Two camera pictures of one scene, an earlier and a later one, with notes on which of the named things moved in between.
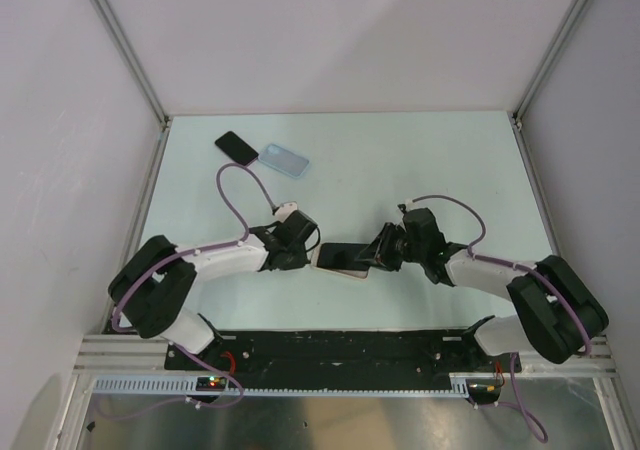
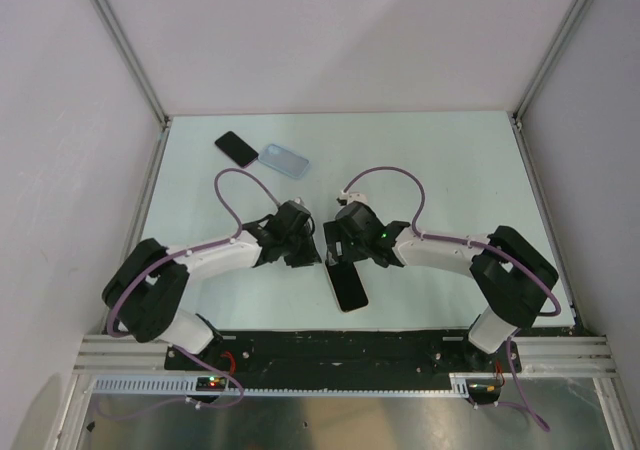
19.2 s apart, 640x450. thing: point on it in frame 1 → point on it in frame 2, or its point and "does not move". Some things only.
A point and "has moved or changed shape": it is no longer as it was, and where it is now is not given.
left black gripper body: [298, 258] does not move
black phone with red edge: [236, 148] does not move
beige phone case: [349, 273] → [356, 309]
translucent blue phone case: [284, 160] does not move
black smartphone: [342, 256] has moved or changed shape
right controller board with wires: [483, 391] does not move
